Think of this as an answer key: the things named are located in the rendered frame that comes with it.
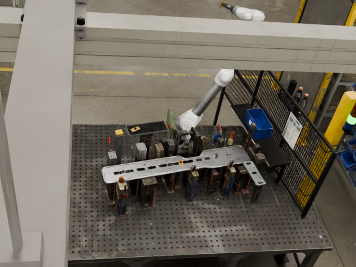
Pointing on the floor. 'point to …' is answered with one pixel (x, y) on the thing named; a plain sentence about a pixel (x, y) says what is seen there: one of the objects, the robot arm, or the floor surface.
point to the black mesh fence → (287, 144)
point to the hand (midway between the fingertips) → (224, 5)
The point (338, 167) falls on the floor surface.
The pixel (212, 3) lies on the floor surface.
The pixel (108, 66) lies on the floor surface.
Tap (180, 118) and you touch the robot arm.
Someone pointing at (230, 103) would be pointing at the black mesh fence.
